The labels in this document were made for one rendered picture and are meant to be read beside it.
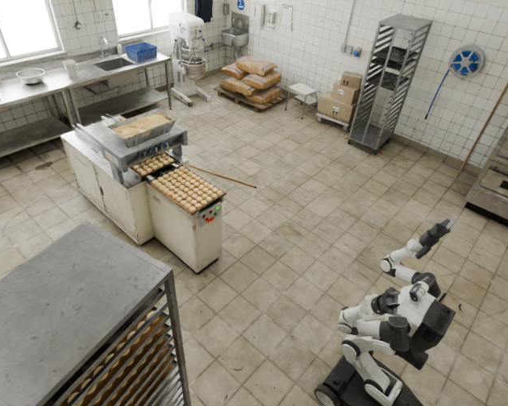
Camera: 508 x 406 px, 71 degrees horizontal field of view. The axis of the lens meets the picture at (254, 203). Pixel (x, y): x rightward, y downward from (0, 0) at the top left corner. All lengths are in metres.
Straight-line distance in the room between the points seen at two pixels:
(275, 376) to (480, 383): 1.69
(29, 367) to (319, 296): 2.79
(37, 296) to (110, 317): 0.28
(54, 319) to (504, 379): 3.45
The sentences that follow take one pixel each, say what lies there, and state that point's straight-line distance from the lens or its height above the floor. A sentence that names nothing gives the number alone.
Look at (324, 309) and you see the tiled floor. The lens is 3.59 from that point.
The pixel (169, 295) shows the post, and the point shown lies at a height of 1.68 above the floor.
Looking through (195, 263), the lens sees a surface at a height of 0.23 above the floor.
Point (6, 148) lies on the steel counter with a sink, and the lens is 5.71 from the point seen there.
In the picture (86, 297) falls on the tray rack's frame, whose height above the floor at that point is 1.82.
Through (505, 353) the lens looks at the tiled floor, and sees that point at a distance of 4.08.
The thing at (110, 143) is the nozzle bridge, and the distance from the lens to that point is 3.45.
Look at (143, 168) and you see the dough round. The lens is 3.54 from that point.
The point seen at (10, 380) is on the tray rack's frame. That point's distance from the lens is 1.35.
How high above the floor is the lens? 2.92
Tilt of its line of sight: 41 degrees down
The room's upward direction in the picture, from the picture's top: 5 degrees clockwise
